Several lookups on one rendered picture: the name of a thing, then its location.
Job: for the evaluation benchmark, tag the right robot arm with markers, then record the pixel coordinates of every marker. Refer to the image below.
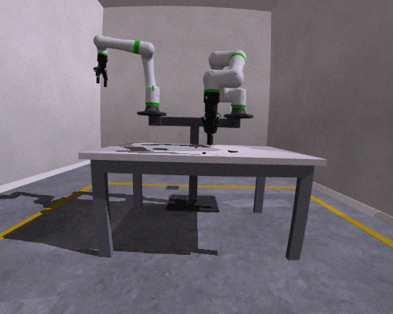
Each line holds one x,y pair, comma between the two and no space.
146,50

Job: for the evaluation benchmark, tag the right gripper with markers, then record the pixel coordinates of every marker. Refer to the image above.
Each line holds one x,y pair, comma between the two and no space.
101,66

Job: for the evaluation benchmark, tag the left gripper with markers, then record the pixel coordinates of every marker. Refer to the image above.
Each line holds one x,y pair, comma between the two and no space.
212,117

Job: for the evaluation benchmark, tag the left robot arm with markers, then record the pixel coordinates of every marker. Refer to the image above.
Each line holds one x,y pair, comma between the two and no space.
222,85

